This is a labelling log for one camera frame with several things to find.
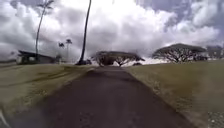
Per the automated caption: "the small palm tree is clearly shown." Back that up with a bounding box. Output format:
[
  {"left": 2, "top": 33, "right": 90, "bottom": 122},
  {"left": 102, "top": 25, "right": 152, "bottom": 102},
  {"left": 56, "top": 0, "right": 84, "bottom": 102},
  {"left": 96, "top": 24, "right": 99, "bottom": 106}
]
[
  {"left": 57, "top": 41, "right": 66, "bottom": 63},
  {"left": 65, "top": 38, "right": 73, "bottom": 62}
]

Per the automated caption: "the tall thin palm tree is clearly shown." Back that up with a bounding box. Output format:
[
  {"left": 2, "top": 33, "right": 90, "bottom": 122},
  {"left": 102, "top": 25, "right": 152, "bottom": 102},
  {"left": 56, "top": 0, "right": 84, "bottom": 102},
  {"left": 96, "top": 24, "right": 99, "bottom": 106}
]
[{"left": 34, "top": 0, "right": 56, "bottom": 63}]

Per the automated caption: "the dry grass lawn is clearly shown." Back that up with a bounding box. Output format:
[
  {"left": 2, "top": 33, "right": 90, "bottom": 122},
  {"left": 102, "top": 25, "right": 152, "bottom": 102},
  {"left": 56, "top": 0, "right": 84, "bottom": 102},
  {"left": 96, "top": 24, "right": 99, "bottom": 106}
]
[
  {"left": 124, "top": 59, "right": 224, "bottom": 128},
  {"left": 0, "top": 62, "right": 98, "bottom": 122}
]

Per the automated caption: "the dark asphalt path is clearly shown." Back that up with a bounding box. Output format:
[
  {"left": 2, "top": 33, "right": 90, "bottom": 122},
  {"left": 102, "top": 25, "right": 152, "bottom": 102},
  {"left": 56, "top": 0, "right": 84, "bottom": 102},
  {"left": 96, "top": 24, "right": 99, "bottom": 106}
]
[{"left": 9, "top": 65, "right": 198, "bottom": 128}]

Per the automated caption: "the wide spreading tree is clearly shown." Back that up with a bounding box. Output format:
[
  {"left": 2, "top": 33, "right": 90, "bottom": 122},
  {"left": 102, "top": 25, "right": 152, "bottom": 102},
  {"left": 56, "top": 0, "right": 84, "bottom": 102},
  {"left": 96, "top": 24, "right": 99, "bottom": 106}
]
[
  {"left": 90, "top": 50, "right": 146, "bottom": 68},
  {"left": 151, "top": 42, "right": 208, "bottom": 64}
]

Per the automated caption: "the tall palm trunk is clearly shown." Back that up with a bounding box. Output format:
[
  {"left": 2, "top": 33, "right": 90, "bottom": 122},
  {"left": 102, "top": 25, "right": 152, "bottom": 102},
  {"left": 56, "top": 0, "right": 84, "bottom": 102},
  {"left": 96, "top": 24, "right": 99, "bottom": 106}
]
[{"left": 75, "top": 0, "right": 93, "bottom": 66}]

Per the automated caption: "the dark low building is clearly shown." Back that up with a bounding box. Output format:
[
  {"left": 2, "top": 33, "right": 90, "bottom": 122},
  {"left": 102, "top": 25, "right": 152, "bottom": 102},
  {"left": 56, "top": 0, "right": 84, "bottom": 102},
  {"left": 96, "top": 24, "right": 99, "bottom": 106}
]
[{"left": 16, "top": 49, "right": 57, "bottom": 65}]

